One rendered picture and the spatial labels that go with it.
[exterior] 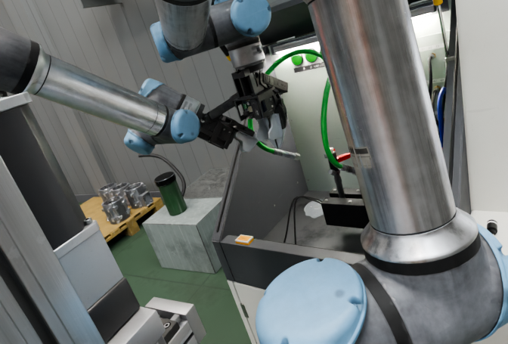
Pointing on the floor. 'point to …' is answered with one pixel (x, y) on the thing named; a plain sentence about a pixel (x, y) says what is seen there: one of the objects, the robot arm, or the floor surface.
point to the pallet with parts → (121, 208)
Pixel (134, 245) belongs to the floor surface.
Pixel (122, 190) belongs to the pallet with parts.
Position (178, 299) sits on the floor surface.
